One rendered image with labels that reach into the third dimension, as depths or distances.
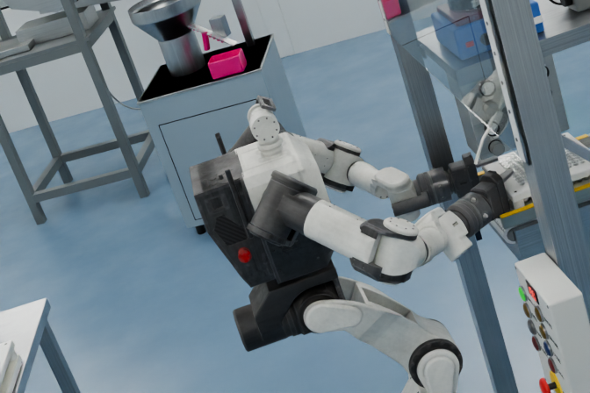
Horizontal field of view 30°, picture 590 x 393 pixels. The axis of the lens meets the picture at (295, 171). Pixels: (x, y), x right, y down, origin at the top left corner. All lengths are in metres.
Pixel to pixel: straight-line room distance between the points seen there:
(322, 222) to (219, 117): 2.93
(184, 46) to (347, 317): 2.88
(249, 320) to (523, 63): 1.22
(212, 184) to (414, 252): 0.53
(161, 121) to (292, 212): 2.97
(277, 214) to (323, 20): 5.54
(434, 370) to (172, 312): 2.24
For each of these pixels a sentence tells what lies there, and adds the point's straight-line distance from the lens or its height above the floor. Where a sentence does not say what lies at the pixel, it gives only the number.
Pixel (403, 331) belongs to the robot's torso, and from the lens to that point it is 2.86.
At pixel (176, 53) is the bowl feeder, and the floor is 0.88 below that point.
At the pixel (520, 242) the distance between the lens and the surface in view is 2.73.
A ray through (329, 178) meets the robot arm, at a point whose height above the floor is 1.03.
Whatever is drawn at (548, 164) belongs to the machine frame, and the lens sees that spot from 1.89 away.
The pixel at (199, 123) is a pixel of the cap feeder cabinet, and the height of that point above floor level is 0.58.
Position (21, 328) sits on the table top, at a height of 0.87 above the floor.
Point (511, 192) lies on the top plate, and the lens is 2.71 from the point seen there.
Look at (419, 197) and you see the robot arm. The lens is 2.79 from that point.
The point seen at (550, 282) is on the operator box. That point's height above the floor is 1.19.
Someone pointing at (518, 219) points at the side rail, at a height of 0.94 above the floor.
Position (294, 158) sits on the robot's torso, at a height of 1.26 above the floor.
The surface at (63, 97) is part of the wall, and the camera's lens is 8.43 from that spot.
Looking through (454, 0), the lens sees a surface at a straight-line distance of 1.99.
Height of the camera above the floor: 2.18
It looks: 22 degrees down
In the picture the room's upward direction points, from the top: 19 degrees counter-clockwise
